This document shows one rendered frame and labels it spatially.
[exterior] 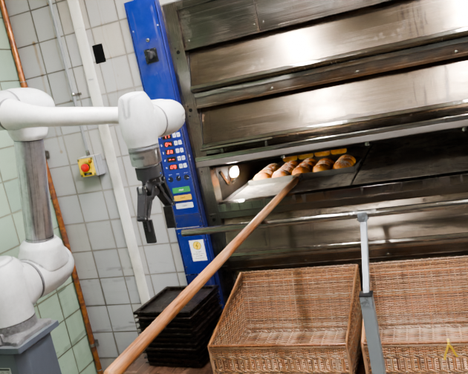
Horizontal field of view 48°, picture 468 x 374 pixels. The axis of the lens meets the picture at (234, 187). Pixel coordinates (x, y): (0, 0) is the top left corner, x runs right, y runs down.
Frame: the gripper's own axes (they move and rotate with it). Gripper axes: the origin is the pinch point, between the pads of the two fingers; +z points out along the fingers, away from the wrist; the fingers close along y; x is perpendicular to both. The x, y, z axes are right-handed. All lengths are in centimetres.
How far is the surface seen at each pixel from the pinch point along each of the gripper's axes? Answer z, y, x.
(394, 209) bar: 13, -49, 63
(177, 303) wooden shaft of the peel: 10.2, 27.9, 15.9
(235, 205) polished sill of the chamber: 17, -86, -9
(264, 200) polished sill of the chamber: 16, -86, 6
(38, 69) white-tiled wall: -61, -88, -99
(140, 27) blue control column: -69, -85, -37
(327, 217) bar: 14, -49, 40
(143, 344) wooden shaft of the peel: 11, 46, 16
